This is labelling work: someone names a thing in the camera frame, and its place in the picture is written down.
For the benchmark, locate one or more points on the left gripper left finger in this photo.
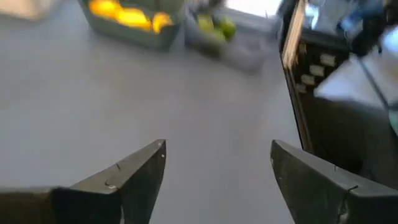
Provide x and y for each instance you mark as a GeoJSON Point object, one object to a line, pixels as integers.
{"type": "Point", "coordinates": [118, 199]}

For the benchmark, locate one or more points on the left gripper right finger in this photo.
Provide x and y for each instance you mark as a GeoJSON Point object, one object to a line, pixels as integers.
{"type": "Point", "coordinates": [326, 199]}

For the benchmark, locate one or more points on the yellow lemon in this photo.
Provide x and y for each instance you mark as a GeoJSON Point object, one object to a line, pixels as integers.
{"type": "Point", "coordinates": [133, 18]}
{"type": "Point", "coordinates": [162, 21]}
{"type": "Point", "coordinates": [104, 7]}

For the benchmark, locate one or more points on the green lime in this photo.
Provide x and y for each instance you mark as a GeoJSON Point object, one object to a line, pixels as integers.
{"type": "Point", "coordinates": [227, 28]}
{"type": "Point", "coordinates": [205, 23]}

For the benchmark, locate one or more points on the green-grey plastic basket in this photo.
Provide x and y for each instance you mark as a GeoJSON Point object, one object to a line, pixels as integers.
{"type": "Point", "coordinates": [130, 37]}

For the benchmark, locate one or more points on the dark grey plastic basket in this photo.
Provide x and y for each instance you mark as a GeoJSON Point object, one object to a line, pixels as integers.
{"type": "Point", "coordinates": [248, 53]}

